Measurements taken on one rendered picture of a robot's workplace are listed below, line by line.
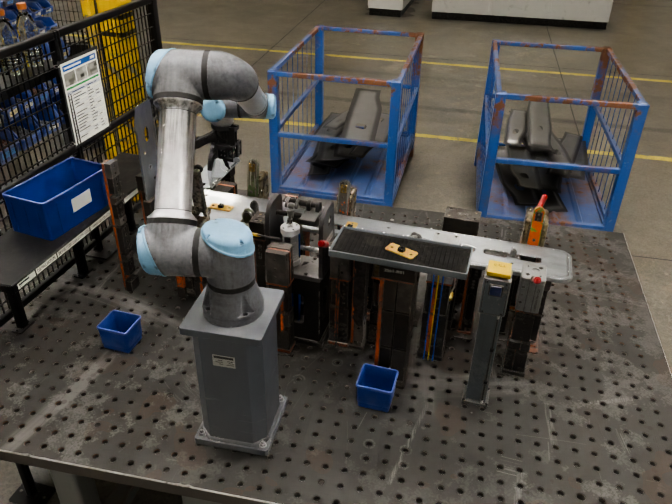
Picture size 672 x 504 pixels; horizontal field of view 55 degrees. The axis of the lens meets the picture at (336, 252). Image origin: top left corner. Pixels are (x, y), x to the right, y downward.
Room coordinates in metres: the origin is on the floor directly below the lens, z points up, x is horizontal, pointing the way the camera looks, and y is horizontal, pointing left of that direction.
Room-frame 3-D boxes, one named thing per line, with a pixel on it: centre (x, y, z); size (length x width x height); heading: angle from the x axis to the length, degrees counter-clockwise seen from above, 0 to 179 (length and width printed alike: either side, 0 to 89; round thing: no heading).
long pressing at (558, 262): (1.85, -0.07, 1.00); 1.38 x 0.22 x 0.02; 74
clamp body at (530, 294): (1.53, -0.57, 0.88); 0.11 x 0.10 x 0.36; 164
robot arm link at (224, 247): (1.27, 0.26, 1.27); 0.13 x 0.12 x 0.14; 89
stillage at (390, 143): (4.26, -0.08, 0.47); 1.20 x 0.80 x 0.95; 168
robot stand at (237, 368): (1.27, 0.25, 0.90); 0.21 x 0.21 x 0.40; 79
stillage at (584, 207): (3.97, -1.35, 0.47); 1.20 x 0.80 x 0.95; 170
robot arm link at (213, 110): (1.87, 0.36, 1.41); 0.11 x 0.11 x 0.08; 89
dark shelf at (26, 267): (1.90, 0.88, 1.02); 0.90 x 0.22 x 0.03; 164
